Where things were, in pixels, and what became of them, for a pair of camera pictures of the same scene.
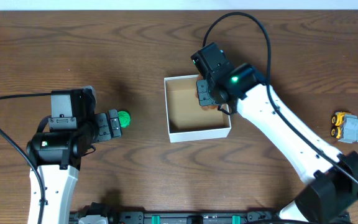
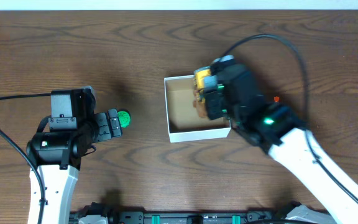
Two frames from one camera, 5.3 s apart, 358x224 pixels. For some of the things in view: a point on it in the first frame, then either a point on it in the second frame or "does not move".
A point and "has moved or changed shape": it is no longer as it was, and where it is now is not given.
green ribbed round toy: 124,118 does not move
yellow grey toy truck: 345,127 has moved or changed shape
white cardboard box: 187,121 does not move
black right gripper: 204,98 → 213,111
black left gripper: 103,126 does not move
